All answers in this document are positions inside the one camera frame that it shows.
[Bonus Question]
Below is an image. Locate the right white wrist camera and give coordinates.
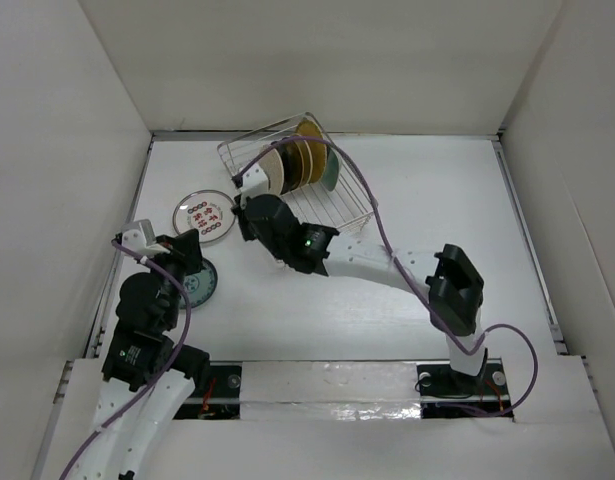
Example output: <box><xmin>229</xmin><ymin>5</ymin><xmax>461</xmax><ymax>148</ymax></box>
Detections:
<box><xmin>232</xmin><ymin>164</ymin><xmax>270</xmax><ymax>199</ymax></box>

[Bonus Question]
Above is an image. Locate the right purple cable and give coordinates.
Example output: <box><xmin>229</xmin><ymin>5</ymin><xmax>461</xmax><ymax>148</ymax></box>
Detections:
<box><xmin>234</xmin><ymin>135</ymin><xmax>539</xmax><ymax>417</ymax></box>

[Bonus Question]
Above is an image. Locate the cream plate with black patch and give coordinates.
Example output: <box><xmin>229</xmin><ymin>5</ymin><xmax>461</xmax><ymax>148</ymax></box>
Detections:
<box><xmin>258</xmin><ymin>148</ymin><xmax>285</xmax><ymax>196</ymax></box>

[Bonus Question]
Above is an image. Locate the cream plate with brown flowers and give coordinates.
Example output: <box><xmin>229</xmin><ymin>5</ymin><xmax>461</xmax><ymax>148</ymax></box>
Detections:
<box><xmin>296</xmin><ymin>140</ymin><xmax>313</xmax><ymax>187</ymax></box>

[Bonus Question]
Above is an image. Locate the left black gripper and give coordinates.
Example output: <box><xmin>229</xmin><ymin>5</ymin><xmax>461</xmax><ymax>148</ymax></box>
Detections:
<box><xmin>138</xmin><ymin>226</ymin><xmax>206</xmax><ymax>327</ymax></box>

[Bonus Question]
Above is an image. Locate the yellow brown patterned plate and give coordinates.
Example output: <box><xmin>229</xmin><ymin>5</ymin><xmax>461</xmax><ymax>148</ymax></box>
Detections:
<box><xmin>288</xmin><ymin>140</ymin><xmax>308</xmax><ymax>191</ymax></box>

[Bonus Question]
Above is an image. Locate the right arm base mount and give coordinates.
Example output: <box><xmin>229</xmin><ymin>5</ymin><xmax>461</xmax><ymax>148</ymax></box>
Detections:
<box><xmin>414</xmin><ymin>359</ymin><xmax>511</xmax><ymax>419</ymax></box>

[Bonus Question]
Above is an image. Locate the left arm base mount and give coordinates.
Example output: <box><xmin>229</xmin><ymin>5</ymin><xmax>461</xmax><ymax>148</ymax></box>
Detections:
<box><xmin>174</xmin><ymin>362</ymin><xmax>242</xmax><ymax>420</ymax></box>

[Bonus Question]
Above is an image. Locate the blue green patterned plate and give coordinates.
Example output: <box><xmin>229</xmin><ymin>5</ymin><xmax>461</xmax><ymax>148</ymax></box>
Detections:
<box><xmin>183</xmin><ymin>259</ymin><xmax>218</xmax><ymax>309</ymax></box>

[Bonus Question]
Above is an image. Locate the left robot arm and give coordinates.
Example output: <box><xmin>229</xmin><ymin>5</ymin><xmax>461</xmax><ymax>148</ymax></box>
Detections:
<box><xmin>60</xmin><ymin>221</ymin><xmax>210</xmax><ymax>479</ymax></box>

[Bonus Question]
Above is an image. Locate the light green rectangular tray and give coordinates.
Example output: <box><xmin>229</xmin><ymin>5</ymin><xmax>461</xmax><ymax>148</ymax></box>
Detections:
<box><xmin>320</xmin><ymin>147</ymin><xmax>340</xmax><ymax>192</ymax></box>

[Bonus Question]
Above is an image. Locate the bamboo pattern round plate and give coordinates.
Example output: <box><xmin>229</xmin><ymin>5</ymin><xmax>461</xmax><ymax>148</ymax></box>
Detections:
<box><xmin>295</xmin><ymin>118</ymin><xmax>327</xmax><ymax>184</ymax></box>

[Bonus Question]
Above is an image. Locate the glossy black plate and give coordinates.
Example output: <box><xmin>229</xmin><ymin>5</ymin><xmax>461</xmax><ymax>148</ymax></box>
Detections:
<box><xmin>276</xmin><ymin>142</ymin><xmax>291</xmax><ymax>194</ymax></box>

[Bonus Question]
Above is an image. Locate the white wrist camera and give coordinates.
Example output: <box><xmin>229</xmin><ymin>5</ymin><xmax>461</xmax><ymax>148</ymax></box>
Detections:
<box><xmin>115</xmin><ymin>219</ymin><xmax>166</xmax><ymax>255</ymax></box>
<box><xmin>232</xmin><ymin>164</ymin><xmax>270</xmax><ymax>199</ymax></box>

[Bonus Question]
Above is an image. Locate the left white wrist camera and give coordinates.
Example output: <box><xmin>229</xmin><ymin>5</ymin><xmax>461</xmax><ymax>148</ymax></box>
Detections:
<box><xmin>115</xmin><ymin>219</ymin><xmax>166</xmax><ymax>255</ymax></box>

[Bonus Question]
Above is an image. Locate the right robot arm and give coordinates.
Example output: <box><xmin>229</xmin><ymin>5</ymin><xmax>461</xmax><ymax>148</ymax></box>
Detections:
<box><xmin>232</xmin><ymin>194</ymin><xmax>488</xmax><ymax>395</ymax></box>

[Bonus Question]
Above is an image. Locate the wire dish rack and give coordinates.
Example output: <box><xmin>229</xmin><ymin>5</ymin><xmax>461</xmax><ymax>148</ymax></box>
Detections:
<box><xmin>217</xmin><ymin>112</ymin><xmax>373</xmax><ymax>231</ymax></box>

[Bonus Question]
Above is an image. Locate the white plate with red characters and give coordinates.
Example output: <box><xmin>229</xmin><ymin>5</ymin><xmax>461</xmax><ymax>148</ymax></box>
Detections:
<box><xmin>172</xmin><ymin>189</ymin><xmax>235</xmax><ymax>244</ymax></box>

